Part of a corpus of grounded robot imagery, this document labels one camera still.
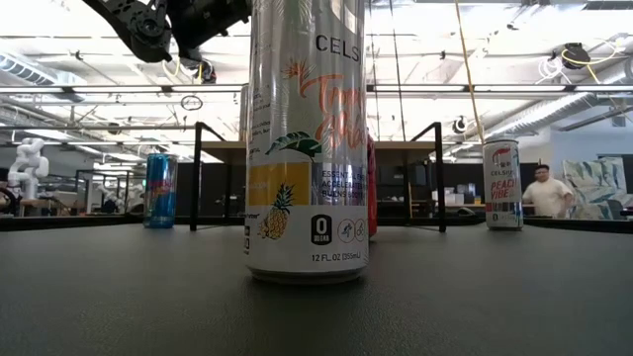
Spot person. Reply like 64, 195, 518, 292
521, 163, 576, 220

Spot black table mat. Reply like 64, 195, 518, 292
0, 220, 633, 356

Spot Celsius can pineapple print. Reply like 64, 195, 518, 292
243, 0, 370, 286

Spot wooden shelf black metal legs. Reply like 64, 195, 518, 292
189, 121, 447, 233

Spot Celsius Peach Vibe can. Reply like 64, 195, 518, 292
482, 137, 525, 231

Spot red Coca-Cola can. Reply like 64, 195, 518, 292
366, 129, 379, 239

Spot black table edge rail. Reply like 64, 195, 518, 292
0, 213, 633, 233

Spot yellow hanging cable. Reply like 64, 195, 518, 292
453, 0, 486, 145

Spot blue Red Bull can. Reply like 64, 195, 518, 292
142, 152, 179, 230

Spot leaf pattern painted panel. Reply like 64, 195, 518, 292
562, 156, 630, 222

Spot silver Celsius can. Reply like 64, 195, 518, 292
239, 83, 250, 142

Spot black room divider panel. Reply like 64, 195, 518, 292
175, 161, 545, 219

